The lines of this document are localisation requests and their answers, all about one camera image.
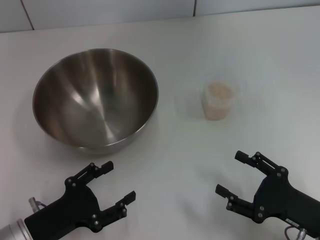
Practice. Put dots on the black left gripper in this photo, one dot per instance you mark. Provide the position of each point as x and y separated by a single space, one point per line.
62 215

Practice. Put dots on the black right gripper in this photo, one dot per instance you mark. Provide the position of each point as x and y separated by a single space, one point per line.
280 197

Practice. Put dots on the stainless steel mixing bowl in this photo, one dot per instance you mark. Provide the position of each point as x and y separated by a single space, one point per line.
95 105

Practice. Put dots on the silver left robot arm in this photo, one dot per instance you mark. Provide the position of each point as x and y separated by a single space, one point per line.
12 231

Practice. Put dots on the clear plastic measuring cup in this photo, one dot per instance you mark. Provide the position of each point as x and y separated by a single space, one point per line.
219 102

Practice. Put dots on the white rice grains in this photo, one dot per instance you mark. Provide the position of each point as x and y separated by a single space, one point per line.
220 93

